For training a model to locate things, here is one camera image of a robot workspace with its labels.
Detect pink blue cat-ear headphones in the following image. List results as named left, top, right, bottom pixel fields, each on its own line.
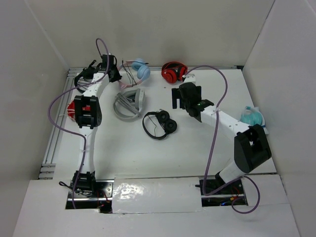
left=118, top=58, right=151, bottom=90

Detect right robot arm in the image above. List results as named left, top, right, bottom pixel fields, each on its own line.
left=171, top=82, right=272, bottom=194

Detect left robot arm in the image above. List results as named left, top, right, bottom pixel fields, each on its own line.
left=73, top=54, right=121, bottom=197

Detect red headphones at back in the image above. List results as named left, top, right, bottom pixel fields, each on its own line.
left=161, top=61, right=188, bottom=84

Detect red headphones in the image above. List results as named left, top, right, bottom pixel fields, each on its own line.
left=161, top=61, right=188, bottom=84
left=67, top=100, right=90, bottom=122

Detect grey white headphones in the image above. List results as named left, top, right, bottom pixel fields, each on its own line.
left=113, top=88, right=146, bottom=122

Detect black headphones at corner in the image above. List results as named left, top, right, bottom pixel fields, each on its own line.
left=74, top=60, right=102, bottom=93

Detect small black headphones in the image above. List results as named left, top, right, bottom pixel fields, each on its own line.
left=142, top=110, right=178, bottom=140

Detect red headphones at left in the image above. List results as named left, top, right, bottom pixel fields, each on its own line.
left=67, top=100, right=90, bottom=122

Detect teal headphones in bag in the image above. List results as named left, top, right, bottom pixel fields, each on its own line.
left=240, top=106, right=269, bottom=135

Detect white foil-covered panel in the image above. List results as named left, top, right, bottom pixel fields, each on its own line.
left=112, top=177, right=202, bottom=214

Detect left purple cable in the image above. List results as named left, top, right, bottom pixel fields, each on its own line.
left=47, top=37, right=112, bottom=209

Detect purple cable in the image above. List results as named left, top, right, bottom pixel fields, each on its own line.
left=47, top=37, right=112, bottom=209
left=184, top=65, right=261, bottom=214

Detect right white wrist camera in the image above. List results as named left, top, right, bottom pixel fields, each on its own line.
left=182, top=74, right=196, bottom=84

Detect aluminium frame rail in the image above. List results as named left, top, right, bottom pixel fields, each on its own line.
left=50, top=67, right=249, bottom=182

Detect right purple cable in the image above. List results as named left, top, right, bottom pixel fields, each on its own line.
left=184, top=65, right=261, bottom=214

